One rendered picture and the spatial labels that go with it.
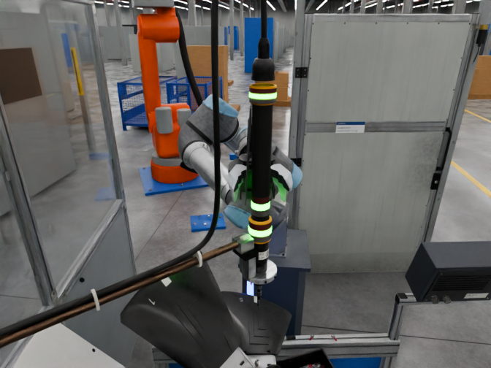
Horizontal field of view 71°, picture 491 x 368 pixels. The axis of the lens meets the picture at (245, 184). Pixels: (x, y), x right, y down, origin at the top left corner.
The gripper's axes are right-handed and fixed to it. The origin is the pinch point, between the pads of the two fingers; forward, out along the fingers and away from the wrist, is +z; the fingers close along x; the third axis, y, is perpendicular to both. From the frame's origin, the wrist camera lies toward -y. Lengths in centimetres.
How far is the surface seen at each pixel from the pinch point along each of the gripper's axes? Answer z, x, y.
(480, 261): -34, -73, 43
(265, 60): -1.6, -0.4, -19.4
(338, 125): -182, -69, 37
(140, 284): 11.1, 18.8, 11.4
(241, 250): 1.4, 3.4, 12.2
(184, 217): -286, 61, 166
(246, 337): -11.1, 2.0, 47.5
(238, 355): 1.5, 4.1, 38.7
